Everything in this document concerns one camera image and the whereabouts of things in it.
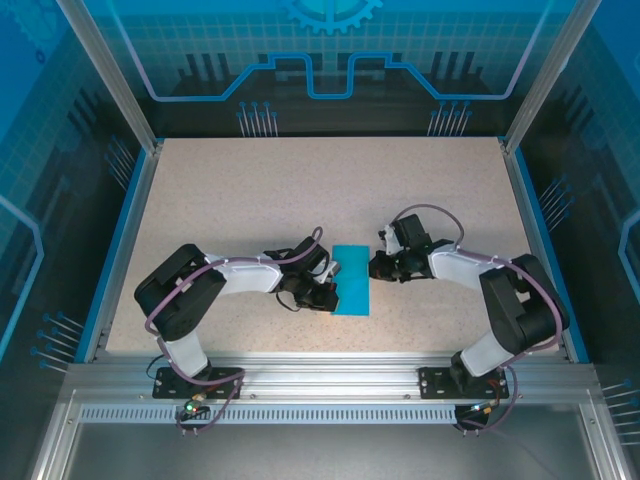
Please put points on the blue paper sheet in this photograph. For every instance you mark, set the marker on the blue paper sheet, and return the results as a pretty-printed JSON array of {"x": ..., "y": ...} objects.
[{"x": 352, "y": 280}]

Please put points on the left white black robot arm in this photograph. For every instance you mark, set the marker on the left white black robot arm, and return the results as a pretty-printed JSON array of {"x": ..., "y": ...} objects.
[{"x": 175, "y": 300}]

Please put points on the aluminium frame post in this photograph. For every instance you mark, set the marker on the aluminium frame post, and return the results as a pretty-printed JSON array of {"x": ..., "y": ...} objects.
[
  {"x": 550, "y": 75},
  {"x": 115, "y": 75}
]

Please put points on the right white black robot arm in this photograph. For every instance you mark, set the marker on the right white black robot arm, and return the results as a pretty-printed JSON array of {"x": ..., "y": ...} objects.
[{"x": 520, "y": 320}]

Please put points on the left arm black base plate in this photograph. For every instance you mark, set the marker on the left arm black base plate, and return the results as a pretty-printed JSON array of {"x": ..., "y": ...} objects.
[{"x": 170, "y": 385}]

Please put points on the aluminium side rail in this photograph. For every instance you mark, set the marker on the aluminium side rail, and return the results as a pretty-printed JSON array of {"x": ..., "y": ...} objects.
[
  {"x": 534, "y": 240},
  {"x": 128, "y": 240}
]

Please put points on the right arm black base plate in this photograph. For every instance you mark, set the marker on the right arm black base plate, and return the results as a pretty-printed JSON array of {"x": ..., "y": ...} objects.
[{"x": 435, "y": 382}]

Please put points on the aluminium frame beam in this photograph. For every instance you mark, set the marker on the aluminium frame beam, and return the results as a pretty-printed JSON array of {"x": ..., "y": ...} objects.
[{"x": 330, "y": 382}]

